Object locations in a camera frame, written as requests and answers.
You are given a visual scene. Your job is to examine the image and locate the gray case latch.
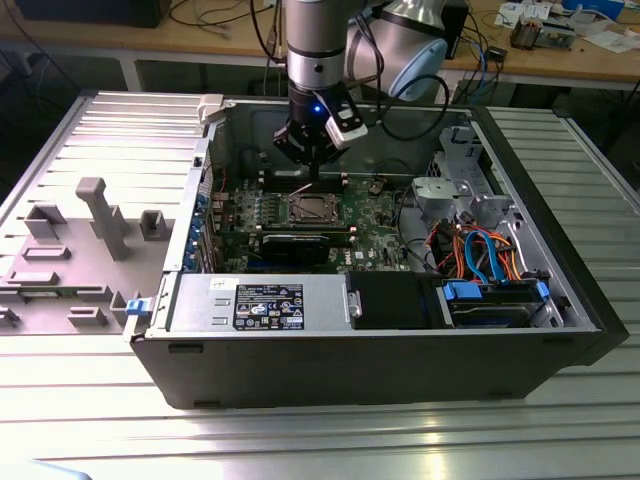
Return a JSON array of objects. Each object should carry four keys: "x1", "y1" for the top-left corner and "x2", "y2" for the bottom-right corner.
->
[{"x1": 196, "y1": 93, "x2": 227, "y2": 126}]

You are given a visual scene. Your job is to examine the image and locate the silver CPU chip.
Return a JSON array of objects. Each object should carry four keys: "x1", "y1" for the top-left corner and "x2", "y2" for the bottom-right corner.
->
[{"x1": 297, "y1": 200, "x2": 327, "y2": 221}]

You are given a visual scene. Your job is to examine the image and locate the silver power supply unit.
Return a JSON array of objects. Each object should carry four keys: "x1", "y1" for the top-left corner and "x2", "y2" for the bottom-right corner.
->
[{"x1": 167, "y1": 273, "x2": 354, "y2": 334}]

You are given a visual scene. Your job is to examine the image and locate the tall black box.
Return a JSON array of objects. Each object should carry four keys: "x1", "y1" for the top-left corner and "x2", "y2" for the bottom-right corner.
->
[{"x1": 444, "y1": 0, "x2": 470, "y2": 61}]

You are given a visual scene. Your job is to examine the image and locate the orange wire bundle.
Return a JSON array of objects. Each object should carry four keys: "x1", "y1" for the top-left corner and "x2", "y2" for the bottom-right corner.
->
[{"x1": 449, "y1": 227, "x2": 525, "y2": 282}]

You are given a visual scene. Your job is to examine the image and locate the black PC case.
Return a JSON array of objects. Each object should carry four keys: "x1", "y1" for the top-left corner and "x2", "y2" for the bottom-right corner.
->
[{"x1": 122, "y1": 94, "x2": 630, "y2": 411}]

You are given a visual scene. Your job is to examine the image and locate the white labelled box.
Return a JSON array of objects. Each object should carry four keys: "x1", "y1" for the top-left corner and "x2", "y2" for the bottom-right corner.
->
[{"x1": 439, "y1": 73, "x2": 464, "y2": 101}]

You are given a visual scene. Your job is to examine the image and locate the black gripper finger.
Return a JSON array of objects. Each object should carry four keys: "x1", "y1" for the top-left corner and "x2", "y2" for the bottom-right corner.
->
[
  {"x1": 314, "y1": 134, "x2": 347, "y2": 181},
  {"x1": 273, "y1": 124, "x2": 317, "y2": 181}
]

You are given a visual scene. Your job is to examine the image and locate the silver metal drive cage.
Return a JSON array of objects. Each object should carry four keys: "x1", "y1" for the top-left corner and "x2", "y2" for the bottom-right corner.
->
[{"x1": 410, "y1": 124, "x2": 529, "y2": 239}]

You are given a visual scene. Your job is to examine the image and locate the blue box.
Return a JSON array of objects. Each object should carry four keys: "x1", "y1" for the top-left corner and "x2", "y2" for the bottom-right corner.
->
[{"x1": 569, "y1": 0, "x2": 626, "y2": 24}]

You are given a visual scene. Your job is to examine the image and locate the wooden workbench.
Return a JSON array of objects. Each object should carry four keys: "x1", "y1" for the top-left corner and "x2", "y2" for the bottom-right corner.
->
[{"x1": 0, "y1": 0, "x2": 640, "y2": 94}]

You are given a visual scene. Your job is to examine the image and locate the black plastic shroud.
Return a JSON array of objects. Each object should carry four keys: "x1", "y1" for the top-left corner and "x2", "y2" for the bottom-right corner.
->
[{"x1": 348, "y1": 272, "x2": 444, "y2": 331}]

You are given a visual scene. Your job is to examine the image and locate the black graphics card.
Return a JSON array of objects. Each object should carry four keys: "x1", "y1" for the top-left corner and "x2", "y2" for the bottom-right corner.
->
[{"x1": 259, "y1": 230, "x2": 332, "y2": 267}]

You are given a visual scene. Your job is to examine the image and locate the blue wire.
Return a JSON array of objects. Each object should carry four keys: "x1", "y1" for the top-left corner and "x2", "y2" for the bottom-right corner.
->
[
  {"x1": 479, "y1": 230, "x2": 507, "y2": 285},
  {"x1": 463, "y1": 230, "x2": 494, "y2": 284}
]

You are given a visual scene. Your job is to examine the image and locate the finned CPU cooler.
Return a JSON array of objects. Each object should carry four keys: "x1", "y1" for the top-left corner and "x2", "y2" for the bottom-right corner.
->
[{"x1": 509, "y1": 13, "x2": 545, "y2": 51}]

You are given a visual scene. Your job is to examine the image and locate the green motherboard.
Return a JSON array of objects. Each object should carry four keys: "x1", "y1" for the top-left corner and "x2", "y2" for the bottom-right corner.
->
[{"x1": 207, "y1": 169, "x2": 436, "y2": 276}]

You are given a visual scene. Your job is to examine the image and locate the red wire bundle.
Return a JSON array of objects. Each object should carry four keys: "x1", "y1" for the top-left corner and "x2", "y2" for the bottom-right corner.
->
[{"x1": 425, "y1": 222, "x2": 457, "y2": 275}]

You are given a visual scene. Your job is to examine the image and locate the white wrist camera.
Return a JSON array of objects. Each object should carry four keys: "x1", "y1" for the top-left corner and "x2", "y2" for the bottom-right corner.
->
[{"x1": 324, "y1": 102, "x2": 370, "y2": 150}]

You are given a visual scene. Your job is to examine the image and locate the hard disk in blue carrier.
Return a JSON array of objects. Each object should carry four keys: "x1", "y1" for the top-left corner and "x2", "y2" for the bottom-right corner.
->
[{"x1": 439, "y1": 279, "x2": 551, "y2": 329}]

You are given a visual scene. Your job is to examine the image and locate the gray parts rack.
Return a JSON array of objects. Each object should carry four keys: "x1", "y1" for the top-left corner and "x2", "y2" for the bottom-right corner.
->
[{"x1": 0, "y1": 177, "x2": 174, "y2": 336}]

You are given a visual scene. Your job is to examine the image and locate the blue hanging cable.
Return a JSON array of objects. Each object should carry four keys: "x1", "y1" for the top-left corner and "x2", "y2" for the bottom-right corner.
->
[{"x1": 474, "y1": 37, "x2": 496, "y2": 104}]

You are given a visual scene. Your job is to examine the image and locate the gray metal device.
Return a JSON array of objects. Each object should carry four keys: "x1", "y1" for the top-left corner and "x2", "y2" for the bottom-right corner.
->
[{"x1": 542, "y1": 17, "x2": 576, "y2": 51}]

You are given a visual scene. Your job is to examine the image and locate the white papers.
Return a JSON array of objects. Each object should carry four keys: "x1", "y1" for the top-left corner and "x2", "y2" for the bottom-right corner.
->
[{"x1": 582, "y1": 22, "x2": 640, "y2": 54}]

